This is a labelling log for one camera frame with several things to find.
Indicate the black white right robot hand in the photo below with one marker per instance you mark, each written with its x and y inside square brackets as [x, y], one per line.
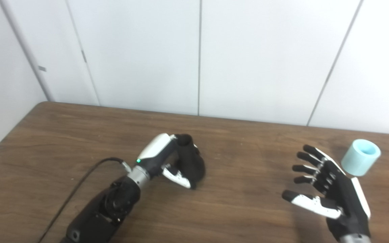
[344, 199]

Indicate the black funnel-shaped nozzle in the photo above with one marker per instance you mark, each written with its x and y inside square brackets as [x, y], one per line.
[191, 162]

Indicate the light blue cup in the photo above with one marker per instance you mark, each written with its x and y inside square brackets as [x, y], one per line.
[358, 162]

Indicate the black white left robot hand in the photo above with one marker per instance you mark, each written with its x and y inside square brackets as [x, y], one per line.
[155, 152]

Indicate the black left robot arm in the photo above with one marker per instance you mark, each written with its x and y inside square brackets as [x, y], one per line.
[103, 212]

